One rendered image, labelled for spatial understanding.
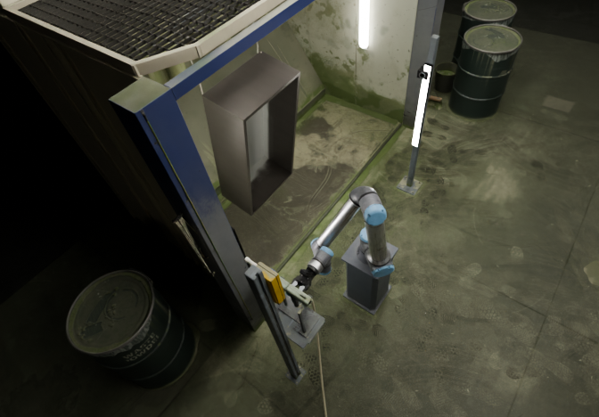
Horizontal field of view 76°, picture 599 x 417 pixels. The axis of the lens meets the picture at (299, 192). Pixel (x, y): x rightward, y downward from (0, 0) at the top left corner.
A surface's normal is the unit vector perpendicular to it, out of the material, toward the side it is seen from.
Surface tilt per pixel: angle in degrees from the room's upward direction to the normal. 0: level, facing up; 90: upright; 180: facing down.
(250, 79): 12
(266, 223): 0
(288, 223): 0
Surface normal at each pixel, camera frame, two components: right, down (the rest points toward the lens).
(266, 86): 0.06, -0.55
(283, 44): 0.61, 0.00
